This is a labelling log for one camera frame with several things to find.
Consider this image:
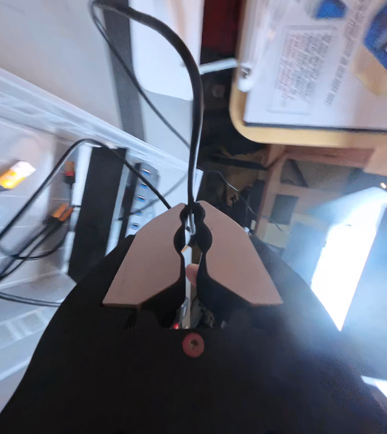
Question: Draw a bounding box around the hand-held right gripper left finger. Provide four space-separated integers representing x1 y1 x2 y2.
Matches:
102 203 189 309

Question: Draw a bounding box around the thin black usb cable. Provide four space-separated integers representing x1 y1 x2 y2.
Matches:
90 0 205 235

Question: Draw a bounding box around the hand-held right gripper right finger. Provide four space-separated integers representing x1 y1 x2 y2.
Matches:
195 200 284 312

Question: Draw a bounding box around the glossy white table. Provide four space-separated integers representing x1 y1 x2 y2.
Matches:
310 186 387 401

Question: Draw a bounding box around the person's right hand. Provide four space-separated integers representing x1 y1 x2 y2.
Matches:
185 264 199 289

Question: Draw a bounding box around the thick black hub cable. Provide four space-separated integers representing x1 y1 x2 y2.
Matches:
0 138 140 307

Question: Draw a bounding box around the black usb hub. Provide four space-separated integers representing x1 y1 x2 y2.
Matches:
125 162 161 239

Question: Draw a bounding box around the long wooden table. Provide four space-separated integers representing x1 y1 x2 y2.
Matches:
261 146 387 177

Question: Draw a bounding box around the clear plastic bin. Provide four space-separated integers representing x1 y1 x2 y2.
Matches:
0 56 203 395

